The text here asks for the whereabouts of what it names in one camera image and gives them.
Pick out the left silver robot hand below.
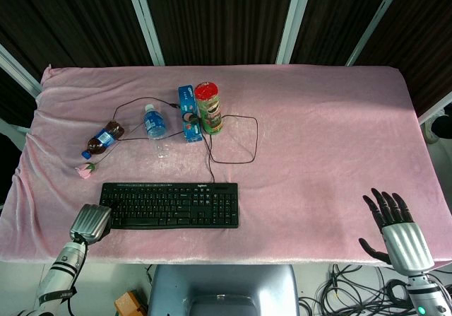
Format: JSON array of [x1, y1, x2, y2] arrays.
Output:
[[69, 204, 113, 245]]

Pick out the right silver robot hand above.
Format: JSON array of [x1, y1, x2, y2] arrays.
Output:
[[357, 187, 435, 277]]

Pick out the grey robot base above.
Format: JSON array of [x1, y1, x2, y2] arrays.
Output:
[[147, 264, 300, 316]]

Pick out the black logitech keyboard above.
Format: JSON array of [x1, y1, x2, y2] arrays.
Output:
[[99, 182, 239, 230]]

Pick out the pink artificial rose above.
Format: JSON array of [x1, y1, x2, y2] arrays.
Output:
[[74, 153, 112, 180]]

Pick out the dark cola bottle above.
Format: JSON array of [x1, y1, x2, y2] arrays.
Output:
[[81, 120, 126, 160]]

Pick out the orange box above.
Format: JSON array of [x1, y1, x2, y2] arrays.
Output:
[[114, 290, 148, 316]]

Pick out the clear water bottle blue label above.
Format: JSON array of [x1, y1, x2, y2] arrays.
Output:
[[143, 104, 167, 141]]

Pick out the blue oreo cookie box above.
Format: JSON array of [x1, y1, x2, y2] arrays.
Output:
[[177, 84, 204, 144]]

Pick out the green pringles can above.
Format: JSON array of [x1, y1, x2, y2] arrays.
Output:
[[194, 81, 225, 136]]

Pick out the pink velvet table cloth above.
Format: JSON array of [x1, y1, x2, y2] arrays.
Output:
[[0, 64, 452, 270]]

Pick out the tangle of black floor cables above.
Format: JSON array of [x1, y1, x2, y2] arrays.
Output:
[[298, 263, 452, 316]]

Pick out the black cable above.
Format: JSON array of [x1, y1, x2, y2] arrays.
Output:
[[92, 97, 259, 185]]

